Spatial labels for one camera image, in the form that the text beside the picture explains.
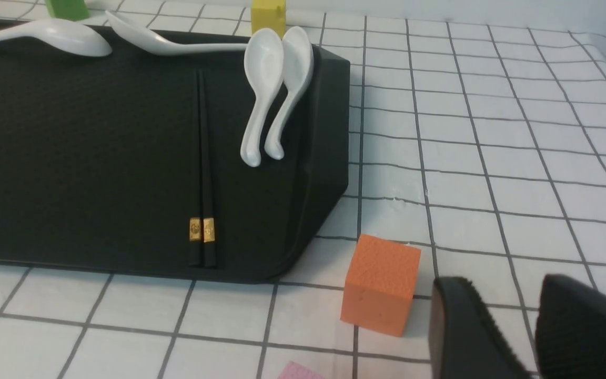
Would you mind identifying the white ceramic spoon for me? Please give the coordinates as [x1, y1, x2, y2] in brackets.
[105, 11, 247, 57]
[0, 18, 113, 57]
[240, 28, 284, 167]
[264, 26, 314, 160]

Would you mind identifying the black plastic tray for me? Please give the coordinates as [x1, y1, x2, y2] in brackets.
[0, 26, 351, 283]

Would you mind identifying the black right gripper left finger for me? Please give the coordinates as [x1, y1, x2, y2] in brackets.
[429, 276, 531, 378]

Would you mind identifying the yellow foam cube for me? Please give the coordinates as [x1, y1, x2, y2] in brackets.
[250, 0, 286, 38]

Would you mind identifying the black chopstick gold band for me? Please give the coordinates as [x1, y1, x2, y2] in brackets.
[188, 69, 203, 267]
[197, 71, 217, 268]

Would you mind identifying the green foam cube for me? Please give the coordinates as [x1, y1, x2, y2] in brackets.
[44, 0, 90, 21]

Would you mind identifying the white ceramic spoon outer right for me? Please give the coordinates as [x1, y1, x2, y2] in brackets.
[264, 26, 314, 160]

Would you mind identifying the orange foam cube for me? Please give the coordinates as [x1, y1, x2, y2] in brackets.
[340, 234, 421, 337]

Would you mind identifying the white ceramic spoon inner right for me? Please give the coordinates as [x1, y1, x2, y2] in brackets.
[240, 28, 284, 167]

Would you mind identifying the pink foam block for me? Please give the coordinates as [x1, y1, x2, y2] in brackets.
[277, 361, 324, 379]

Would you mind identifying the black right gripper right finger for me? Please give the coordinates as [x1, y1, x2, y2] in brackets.
[536, 274, 606, 378]

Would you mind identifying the white ceramic spoon centre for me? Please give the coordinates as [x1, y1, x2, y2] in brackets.
[105, 11, 247, 57]

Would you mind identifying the white ceramic spoon far left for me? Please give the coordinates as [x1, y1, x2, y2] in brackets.
[0, 18, 113, 57]

